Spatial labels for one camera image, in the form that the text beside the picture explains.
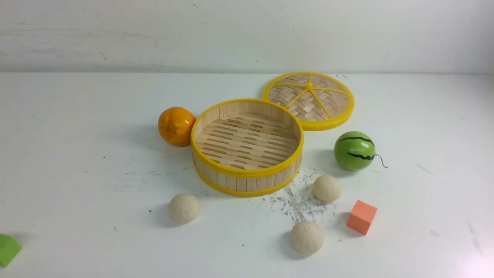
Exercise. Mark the white toy bun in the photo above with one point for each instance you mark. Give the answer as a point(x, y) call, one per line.
point(307, 237)
point(184, 208)
point(327, 188)

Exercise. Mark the yellow bamboo steamer tray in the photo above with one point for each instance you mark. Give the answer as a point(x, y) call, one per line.
point(247, 147)

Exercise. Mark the yellow bamboo steamer lid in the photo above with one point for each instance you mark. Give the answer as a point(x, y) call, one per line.
point(320, 102)

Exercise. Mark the orange toy fruit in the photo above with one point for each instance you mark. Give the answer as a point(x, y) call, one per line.
point(175, 126)

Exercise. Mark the green toy watermelon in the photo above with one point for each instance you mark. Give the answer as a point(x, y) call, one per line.
point(355, 151)

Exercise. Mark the orange foam cube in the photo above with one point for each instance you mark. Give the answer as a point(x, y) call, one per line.
point(361, 217)

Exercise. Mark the green foam block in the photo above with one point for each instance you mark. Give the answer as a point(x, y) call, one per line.
point(9, 248)

